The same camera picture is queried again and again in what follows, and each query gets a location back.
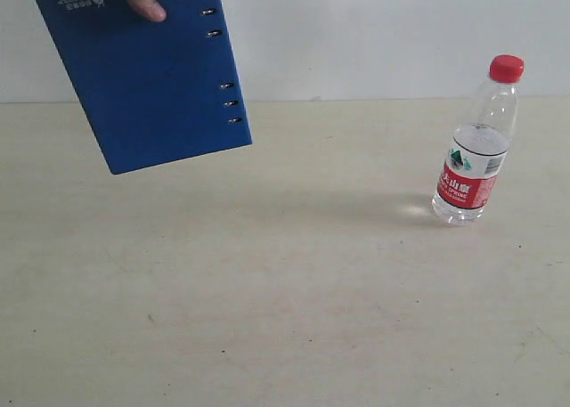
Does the clear water bottle red cap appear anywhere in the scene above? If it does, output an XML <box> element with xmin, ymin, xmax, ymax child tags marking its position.
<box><xmin>432</xmin><ymin>54</ymin><xmax>525</xmax><ymax>225</ymax></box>

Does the blue ring binder notebook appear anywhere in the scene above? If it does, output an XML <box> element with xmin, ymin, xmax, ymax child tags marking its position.
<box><xmin>36</xmin><ymin>0</ymin><xmax>252</xmax><ymax>175</ymax></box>

